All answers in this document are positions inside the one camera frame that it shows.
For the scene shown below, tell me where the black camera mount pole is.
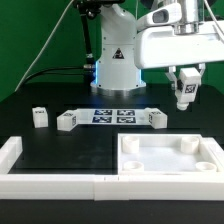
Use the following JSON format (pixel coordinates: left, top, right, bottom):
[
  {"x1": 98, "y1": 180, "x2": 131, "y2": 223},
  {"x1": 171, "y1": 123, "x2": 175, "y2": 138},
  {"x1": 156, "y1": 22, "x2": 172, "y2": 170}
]
[{"x1": 73, "y1": 0, "x2": 103, "y2": 65}]

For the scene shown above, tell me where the black cable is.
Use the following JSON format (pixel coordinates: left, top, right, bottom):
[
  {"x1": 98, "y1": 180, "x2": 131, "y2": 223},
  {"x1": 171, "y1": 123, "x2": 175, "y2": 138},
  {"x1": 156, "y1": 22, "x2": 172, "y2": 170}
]
[{"x1": 20, "y1": 66, "x2": 98, "y2": 90}]

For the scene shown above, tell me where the white sheet with AprilTags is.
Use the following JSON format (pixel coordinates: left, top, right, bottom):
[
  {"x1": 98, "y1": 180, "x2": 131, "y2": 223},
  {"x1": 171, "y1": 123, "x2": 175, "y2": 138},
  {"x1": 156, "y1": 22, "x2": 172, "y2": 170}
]
[{"x1": 77, "y1": 108, "x2": 149, "y2": 125}]

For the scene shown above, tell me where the white cable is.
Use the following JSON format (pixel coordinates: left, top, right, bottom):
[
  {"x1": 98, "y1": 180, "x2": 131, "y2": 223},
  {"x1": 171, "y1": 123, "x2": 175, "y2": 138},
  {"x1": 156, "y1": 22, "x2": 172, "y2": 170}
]
[{"x1": 13, "y1": 0, "x2": 76, "y2": 93}]

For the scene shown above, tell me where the white U-shaped obstacle fence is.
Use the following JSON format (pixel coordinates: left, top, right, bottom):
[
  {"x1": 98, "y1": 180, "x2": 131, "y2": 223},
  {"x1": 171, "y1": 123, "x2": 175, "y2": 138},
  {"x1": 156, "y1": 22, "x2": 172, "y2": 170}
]
[{"x1": 0, "y1": 137, "x2": 224, "y2": 200}]

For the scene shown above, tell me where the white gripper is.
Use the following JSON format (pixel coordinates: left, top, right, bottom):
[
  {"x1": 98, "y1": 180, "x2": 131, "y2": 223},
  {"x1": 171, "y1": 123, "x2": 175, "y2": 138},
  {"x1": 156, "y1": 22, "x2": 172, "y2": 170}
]
[{"x1": 134, "y1": 21, "x2": 224, "y2": 90}]

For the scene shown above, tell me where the white square tabletop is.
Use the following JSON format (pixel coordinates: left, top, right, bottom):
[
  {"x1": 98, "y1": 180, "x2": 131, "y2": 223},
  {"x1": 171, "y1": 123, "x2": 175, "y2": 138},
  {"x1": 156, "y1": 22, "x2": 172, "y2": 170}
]
[{"x1": 117, "y1": 134, "x2": 223, "y2": 175}]

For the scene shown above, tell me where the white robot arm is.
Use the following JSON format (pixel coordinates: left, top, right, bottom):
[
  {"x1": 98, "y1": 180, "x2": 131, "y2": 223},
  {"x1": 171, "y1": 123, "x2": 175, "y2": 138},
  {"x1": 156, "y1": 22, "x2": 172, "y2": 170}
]
[{"x1": 91, "y1": 0, "x2": 224, "y2": 94}]

